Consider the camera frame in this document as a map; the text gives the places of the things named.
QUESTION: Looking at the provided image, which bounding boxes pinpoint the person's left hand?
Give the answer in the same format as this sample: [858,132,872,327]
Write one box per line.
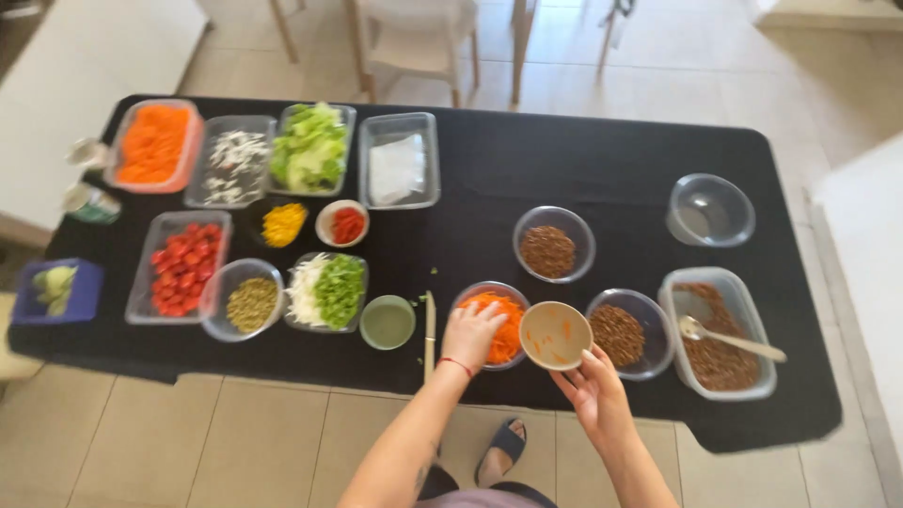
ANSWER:
[441,301,509,375]

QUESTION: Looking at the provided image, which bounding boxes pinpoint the person's right hand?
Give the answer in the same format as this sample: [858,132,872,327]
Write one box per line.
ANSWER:
[549,343,637,453]

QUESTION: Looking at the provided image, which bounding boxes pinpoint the small beige bowl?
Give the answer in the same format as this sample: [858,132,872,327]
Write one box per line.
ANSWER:
[518,301,594,372]

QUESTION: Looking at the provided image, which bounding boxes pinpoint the clear bowl with shredded carrot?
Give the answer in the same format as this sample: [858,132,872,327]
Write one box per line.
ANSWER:
[450,281,531,371]

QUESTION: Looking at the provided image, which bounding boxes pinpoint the heap of shredded carrot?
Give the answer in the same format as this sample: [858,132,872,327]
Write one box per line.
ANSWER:
[457,292,526,365]

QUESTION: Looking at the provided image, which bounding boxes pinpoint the green vegetable scraps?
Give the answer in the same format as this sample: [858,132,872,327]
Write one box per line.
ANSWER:
[411,267,440,306]

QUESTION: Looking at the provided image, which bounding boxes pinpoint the brown grain portion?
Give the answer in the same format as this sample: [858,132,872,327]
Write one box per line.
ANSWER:
[519,226,577,279]
[589,304,646,368]

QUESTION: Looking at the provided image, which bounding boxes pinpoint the green bowl with sauce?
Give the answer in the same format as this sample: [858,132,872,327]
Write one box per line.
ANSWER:
[359,295,417,351]

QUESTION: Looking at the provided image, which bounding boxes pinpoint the clear bowl with brown grain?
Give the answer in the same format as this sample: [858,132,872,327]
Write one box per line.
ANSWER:
[513,205,597,285]
[586,288,676,382]

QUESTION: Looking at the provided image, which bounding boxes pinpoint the clear container with shredded vegetables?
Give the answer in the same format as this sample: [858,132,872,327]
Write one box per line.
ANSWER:
[284,252,369,334]

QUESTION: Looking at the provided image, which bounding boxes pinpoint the dark blue sandal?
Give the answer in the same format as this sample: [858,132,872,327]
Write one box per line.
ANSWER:
[474,418,529,488]

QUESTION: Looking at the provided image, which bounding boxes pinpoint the black tablecloth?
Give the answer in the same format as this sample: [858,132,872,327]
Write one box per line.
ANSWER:
[8,95,845,454]

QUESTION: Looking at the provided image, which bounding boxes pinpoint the heap of chopped green leaves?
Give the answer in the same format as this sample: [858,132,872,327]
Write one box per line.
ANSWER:
[313,254,365,330]

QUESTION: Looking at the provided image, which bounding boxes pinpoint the heap of red pepper pieces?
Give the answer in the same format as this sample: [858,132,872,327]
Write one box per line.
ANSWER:
[331,207,366,245]

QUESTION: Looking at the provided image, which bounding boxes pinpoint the white paper sheet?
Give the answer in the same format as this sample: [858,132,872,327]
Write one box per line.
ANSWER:
[369,134,426,206]

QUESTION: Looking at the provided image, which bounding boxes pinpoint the person's dark shorts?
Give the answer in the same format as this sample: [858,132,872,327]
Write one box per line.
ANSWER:
[416,463,558,508]

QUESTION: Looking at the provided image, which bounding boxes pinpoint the heap of shredded white cabbage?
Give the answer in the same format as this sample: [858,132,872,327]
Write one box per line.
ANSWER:
[285,253,331,327]

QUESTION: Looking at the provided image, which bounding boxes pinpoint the small white bowl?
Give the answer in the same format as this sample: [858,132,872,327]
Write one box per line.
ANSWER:
[315,199,370,248]

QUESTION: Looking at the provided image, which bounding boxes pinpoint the clear container with white paper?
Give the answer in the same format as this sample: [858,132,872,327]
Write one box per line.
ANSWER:
[357,112,442,211]

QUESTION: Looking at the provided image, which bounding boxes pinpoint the heap of yellow pepper pieces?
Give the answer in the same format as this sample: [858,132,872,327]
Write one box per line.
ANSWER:
[261,203,309,248]

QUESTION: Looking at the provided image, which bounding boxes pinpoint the clear container with lettuce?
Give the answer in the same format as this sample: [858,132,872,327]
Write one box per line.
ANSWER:
[268,103,357,198]

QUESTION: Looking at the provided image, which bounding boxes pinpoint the heap of green seeds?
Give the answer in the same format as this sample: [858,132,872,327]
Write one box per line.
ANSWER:
[226,277,279,334]

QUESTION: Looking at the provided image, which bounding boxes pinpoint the heap of green lettuce leaves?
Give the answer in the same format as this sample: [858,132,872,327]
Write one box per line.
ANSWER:
[271,103,349,193]

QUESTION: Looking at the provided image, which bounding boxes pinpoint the heap of brown cooked grain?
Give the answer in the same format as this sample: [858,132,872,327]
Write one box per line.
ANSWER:
[672,282,761,392]

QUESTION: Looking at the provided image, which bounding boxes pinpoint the dark small bowl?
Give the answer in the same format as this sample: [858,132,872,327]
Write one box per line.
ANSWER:
[255,200,310,250]

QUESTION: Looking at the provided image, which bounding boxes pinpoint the empty clear bowl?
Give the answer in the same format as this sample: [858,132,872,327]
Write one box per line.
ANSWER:
[666,173,756,248]

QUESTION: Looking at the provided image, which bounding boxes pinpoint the metal spoon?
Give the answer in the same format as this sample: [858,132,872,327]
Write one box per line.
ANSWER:
[679,315,788,364]

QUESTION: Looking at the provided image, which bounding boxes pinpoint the large clear container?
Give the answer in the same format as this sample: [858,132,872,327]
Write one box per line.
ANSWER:
[657,266,778,402]

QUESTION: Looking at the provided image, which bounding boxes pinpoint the clear bowl with green seeds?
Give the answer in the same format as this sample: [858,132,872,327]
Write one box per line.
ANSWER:
[202,258,286,343]

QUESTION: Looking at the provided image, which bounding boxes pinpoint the wooden chair legs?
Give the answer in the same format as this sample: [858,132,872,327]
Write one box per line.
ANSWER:
[268,0,636,108]

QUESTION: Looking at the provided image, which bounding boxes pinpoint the white wooden chair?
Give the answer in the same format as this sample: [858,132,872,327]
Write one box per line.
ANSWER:
[344,0,482,108]

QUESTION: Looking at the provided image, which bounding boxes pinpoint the heap of sliced mushrooms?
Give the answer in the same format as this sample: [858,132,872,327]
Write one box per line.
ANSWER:
[202,130,272,206]

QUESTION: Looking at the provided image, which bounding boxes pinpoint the heap of red cherry tomatoes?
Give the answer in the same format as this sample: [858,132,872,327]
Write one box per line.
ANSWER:
[149,223,223,318]

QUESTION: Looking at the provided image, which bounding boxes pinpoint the clear container with mushrooms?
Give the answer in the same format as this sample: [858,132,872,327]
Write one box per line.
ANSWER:
[183,115,277,210]

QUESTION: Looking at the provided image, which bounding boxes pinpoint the pink plastic container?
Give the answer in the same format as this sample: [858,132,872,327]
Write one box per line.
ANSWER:
[104,99,206,195]

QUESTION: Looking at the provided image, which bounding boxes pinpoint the clear container with tomatoes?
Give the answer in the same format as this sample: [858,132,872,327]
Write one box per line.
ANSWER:
[125,209,234,326]

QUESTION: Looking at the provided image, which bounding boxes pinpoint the heap of orange carrot slices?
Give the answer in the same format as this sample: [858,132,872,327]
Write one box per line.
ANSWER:
[115,105,192,186]

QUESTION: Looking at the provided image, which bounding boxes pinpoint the white cabinet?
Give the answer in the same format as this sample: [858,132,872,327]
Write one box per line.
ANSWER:
[810,133,903,460]

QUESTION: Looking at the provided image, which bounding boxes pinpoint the blue box with green vegetables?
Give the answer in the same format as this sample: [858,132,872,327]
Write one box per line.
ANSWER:
[10,257,105,326]

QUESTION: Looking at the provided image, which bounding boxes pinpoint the green labelled jar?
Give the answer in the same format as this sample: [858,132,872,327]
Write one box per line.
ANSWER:
[62,182,122,225]

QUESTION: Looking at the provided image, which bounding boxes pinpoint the small glass jar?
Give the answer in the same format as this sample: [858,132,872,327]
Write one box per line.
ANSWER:
[67,137,111,171]

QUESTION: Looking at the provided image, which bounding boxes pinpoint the white counter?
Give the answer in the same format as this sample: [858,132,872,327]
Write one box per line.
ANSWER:
[0,0,210,249]

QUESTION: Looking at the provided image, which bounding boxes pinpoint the knife with pale handle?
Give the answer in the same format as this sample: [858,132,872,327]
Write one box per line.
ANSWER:
[424,291,437,385]

